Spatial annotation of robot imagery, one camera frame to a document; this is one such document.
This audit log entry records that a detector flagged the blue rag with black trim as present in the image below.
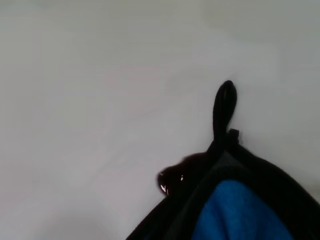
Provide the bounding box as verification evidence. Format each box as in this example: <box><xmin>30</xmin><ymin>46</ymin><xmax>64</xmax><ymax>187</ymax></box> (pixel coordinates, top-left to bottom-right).
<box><xmin>124</xmin><ymin>79</ymin><xmax>320</xmax><ymax>240</ymax></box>

